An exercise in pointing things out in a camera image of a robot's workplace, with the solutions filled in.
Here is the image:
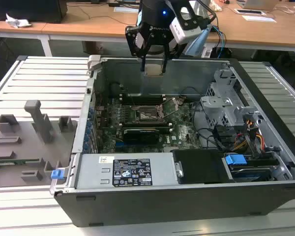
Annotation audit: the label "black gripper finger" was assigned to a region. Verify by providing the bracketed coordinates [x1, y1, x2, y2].
[161, 33, 171, 74]
[138, 33, 154, 72]

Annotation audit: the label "silver CPU plate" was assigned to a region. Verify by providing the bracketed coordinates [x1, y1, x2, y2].
[144, 64, 164, 77]

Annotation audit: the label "metal socket cover frame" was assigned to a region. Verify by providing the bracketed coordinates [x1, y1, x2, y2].
[159, 96, 185, 117]

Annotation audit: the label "black RAM slot bank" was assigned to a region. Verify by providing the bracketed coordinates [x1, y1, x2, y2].
[118, 94, 166, 104]
[118, 121, 173, 134]

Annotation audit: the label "black CPU socket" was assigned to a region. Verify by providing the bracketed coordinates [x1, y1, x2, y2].
[133, 105, 168, 124]

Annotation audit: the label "white paper sheet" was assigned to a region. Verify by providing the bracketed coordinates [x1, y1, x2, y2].
[113, 6, 141, 13]
[241, 14, 277, 23]

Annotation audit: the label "brown cardboard box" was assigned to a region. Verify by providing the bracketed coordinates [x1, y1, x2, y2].
[82, 40, 105, 55]

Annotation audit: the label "green motherboard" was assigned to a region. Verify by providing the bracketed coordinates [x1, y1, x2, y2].
[94, 95, 205, 154]

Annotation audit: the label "wooden desk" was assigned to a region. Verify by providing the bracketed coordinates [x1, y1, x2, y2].
[0, 0, 295, 58]

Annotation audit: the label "black graphics card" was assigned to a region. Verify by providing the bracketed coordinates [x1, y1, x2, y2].
[122, 127, 161, 145]

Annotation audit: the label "silver metal drive cage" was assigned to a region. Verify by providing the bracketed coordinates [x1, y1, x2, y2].
[200, 68, 263, 129]

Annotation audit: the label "silver finned heatsink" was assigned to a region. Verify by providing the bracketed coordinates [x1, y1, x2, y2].
[178, 126, 195, 146]

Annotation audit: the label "blue card retainer strip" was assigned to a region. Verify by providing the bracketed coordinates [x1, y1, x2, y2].
[83, 108, 93, 153]

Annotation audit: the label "flat tablet device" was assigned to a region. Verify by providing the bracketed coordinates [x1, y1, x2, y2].
[234, 8, 266, 16]

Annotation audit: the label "silver laptop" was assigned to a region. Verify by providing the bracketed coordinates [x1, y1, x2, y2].
[236, 0, 279, 11]

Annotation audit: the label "gray power supply unit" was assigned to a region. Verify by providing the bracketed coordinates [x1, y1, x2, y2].
[75, 152, 178, 190]

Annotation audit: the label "blue disk carrier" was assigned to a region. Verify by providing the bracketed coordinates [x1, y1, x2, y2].
[224, 153, 247, 173]

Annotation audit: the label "black box on desk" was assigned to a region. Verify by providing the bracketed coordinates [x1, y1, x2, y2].
[0, 0, 68, 24]

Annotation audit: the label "crumpled white paper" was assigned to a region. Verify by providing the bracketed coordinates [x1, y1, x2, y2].
[5, 13, 32, 29]

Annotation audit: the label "blue case latch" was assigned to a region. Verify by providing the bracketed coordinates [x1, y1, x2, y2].
[51, 169, 65, 180]

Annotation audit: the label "hard disk drive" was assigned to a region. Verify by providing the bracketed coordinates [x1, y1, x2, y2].
[230, 166, 274, 183]

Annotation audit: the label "gray parts rack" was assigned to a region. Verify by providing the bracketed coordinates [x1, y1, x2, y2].
[0, 99, 79, 188]

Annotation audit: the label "black PC case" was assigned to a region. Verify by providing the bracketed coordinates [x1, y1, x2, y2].
[53, 55, 295, 228]

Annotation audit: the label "green RAM stick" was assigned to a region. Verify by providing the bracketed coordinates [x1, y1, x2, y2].
[0, 158, 40, 165]

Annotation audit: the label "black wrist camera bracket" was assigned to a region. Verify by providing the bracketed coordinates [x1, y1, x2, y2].
[124, 25, 143, 58]

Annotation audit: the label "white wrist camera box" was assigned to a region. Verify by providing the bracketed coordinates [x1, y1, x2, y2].
[169, 6, 203, 45]

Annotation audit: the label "thin black wire loop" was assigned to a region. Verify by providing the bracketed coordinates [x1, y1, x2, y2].
[179, 86, 204, 98]

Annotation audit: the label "gray case handle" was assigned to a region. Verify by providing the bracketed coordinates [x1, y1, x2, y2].
[87, 55, 103, 72]

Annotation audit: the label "blue cables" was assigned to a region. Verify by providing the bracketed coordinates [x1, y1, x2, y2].
[210, 24, 227, 59]

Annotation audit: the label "thick black cable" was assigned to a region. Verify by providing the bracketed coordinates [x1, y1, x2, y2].
[193, 100, 213, 150]

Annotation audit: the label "black cable bundle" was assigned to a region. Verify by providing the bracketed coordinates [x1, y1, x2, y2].
[212, 124, 237, 151]

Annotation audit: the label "yellow red wire bundle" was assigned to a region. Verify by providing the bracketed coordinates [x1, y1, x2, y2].
[232, 119, 266, 151]

